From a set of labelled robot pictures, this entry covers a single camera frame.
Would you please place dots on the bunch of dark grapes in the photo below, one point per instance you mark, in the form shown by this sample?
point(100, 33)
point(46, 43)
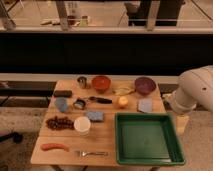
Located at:
point(60, 123)

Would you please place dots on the small metal cup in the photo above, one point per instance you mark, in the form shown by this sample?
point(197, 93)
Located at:
point(82, 81)

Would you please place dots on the blue sponge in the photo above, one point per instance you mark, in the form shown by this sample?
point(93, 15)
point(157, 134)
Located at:
point(95, 116)

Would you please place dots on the green plastic tray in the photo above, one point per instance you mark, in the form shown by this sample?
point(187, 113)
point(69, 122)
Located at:
point(147, 140)

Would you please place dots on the metal fork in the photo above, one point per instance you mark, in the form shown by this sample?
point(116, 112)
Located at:
point(86, 153)

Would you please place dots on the dark brown block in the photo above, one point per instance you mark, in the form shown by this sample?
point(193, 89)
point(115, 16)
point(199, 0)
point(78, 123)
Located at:
point(62, 93)

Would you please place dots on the orange sausage toy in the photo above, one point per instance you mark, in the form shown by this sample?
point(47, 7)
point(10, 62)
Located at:
point(51, 146)

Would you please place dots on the white paper cup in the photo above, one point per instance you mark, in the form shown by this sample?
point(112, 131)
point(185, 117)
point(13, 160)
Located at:
point(82, 125)

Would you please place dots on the yellow banana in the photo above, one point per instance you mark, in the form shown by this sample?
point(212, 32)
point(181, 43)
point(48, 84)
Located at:
point(123, 90)

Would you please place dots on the wooden table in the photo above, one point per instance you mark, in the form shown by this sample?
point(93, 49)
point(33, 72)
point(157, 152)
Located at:
point(101, 137)

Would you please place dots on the purple bowl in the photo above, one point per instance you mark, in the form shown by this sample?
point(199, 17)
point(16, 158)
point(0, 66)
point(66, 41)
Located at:
point(144, 85)

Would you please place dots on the black handled utensil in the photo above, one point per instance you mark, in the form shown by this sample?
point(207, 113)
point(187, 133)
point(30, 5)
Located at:
point(100, 100)

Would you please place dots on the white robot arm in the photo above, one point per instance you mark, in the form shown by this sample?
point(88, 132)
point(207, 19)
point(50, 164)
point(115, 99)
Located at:
point(195, 87)

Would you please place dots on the red bowl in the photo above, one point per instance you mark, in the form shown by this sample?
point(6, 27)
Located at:
point(101, 83)

